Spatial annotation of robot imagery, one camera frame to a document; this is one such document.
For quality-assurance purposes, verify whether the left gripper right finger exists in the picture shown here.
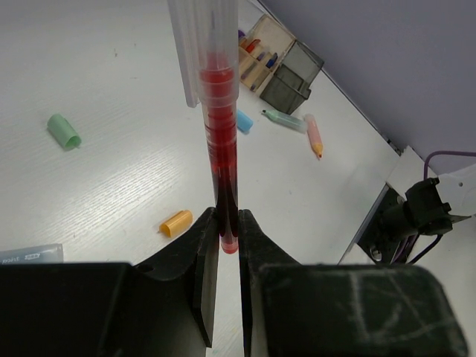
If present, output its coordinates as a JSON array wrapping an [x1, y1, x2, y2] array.
[[238, 210, 468, 356]]

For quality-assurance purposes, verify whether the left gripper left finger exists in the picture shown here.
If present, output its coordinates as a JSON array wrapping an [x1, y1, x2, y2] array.
[[1, 208, 219, 356]]

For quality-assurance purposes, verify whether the light blue highlighter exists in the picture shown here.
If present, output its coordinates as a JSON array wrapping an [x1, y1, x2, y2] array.
[[0, 244, 64, 265]]

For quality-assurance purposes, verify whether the pink orange highlighter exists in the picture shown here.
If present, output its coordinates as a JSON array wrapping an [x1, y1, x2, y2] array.
[[304, 114, 324, 159]]

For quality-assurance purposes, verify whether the red pen with clip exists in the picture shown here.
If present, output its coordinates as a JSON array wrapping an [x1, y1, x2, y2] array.
[[168, 1, 239, 254]]

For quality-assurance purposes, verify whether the purple gel pen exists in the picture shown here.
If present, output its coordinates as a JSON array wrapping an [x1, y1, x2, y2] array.
[[240, 51, 267, 91]]

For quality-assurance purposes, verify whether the red gel pen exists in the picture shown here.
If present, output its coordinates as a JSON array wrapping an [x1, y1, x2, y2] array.
[[245, 39, 260, 54]]

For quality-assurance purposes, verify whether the green highlighter on table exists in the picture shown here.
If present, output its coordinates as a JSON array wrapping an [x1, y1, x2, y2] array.
[[261, 109, 307, 134]]

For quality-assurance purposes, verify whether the blue highlighter cap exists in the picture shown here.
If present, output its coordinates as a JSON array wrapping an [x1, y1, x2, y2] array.
[[237, 110, 254, 133]]

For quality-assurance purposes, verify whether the green highlighter cap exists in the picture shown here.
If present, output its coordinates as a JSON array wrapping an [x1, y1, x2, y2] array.
[[47, 114, 82, 150]]

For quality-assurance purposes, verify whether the clear organizer container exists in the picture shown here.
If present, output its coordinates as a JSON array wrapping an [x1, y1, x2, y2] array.
[[239, 15, 324, 115]]

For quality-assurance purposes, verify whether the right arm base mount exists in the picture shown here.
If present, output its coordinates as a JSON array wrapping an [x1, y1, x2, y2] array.
[[339, 147, 475, 264]]

